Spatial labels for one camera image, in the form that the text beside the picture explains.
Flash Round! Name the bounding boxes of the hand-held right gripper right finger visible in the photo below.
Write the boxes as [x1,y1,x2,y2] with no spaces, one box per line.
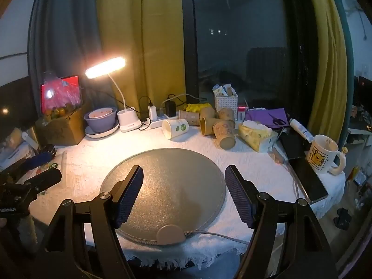
[225,165,341,279]

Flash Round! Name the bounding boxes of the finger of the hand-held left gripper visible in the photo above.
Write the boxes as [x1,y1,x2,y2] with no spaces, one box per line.
[0,148,57,178]
[24,168,63,194]

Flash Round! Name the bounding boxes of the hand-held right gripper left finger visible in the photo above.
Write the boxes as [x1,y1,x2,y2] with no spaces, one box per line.
[38,165,145,279]

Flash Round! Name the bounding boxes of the brown paper cup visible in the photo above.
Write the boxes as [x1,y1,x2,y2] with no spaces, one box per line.
[200,106,216,120]
[199,117,221,136]
[213,120,236,150]
[219,108,235,122]
[178,110,201,126]

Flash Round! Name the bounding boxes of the white paper cup green print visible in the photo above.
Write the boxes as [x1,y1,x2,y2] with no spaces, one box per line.
[162,118,190,140]

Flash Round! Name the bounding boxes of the cardboard box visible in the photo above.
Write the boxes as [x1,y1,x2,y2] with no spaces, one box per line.
[35,107,86,146]

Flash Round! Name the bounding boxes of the round grey heating mat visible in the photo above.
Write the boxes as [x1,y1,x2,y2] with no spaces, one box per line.
[100,148,226,243]

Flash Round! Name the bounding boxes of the beige mat controller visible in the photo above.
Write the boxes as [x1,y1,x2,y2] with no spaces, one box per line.
[156,225,186,245]

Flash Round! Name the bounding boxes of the clear plastic bag of fruit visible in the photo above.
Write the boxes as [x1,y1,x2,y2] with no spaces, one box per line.
[41,71,85,123]

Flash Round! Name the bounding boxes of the yellow tissue pack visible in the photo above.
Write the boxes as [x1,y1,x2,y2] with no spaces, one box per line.
[238,120,279,153]

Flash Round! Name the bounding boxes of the white plate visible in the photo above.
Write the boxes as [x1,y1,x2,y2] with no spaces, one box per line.
[85,120,120,139]

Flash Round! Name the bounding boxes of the black smartphone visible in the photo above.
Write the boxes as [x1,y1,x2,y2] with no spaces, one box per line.
[289,157,329,204]

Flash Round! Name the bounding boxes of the purple bowl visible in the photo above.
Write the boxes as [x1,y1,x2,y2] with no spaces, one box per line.
[84,108,118,133]

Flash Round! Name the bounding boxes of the black power bank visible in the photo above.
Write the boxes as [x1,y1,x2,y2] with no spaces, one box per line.
[279,132,311,160]

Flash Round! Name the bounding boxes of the white desk lamp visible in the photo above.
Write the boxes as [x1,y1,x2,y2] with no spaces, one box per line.
[85,56,142,132]

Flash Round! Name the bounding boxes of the pink bowl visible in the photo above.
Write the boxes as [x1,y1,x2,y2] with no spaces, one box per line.
[88,108,114,119]

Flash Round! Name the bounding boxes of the white power strip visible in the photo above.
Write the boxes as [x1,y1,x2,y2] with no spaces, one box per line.
[144,115,178,130]

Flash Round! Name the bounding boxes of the purple pouch with scissors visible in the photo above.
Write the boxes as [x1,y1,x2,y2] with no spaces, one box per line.
[245,107,290,130]

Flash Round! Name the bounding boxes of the black scissors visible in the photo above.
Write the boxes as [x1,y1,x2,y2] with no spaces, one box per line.
[268,113,287,126]

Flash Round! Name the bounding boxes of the white tube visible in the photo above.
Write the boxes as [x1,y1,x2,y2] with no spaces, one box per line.
[289,119,315,142]

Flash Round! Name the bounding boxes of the cream mug bear print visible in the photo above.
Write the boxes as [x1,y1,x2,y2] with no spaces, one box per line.
[305,134,347,176]

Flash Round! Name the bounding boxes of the white plastic basket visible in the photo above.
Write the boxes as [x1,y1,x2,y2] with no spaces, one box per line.
[214,92,239,114]

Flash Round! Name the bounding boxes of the yellow rubber glove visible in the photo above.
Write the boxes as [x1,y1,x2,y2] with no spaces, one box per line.
[186,103,213,113]

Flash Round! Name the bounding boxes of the black cloth on floor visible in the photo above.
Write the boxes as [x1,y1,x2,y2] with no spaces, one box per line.
[333,208,353,230]

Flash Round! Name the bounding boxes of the sachets in basket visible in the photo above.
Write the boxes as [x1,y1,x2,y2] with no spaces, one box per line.
[212,83,236,97]

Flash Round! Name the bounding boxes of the grey curtain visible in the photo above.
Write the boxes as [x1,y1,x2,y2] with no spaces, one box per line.
[27,0,101,117]

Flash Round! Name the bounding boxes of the white shelf unit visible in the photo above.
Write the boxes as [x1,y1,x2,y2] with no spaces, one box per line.
[343,122,372,186]

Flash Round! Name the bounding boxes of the yellow curtain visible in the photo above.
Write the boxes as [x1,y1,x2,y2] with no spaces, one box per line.
[304,0,349,144]
[96,0,192,121]

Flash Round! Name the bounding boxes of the beige textured post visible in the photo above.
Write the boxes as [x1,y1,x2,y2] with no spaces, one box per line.
[18,209,39,249]

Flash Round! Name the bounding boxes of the grey mat power cable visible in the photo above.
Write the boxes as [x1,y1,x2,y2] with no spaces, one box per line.
[184,230,251,245]

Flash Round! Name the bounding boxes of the black window frame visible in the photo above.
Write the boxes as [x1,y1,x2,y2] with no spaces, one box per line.
[182,0,319,117]

